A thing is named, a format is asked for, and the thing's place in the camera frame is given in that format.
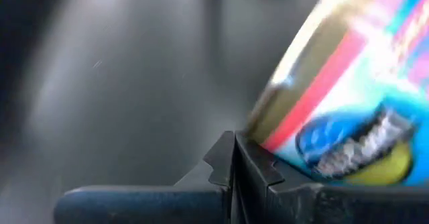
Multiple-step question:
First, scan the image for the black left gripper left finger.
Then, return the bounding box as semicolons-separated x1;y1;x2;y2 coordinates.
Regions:
53;129;235;224

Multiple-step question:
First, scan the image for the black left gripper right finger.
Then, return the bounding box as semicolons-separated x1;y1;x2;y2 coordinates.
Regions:
231;131;429;224

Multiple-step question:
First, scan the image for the pink blue salmon can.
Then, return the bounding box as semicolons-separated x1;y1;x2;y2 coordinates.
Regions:
244;0;429;187

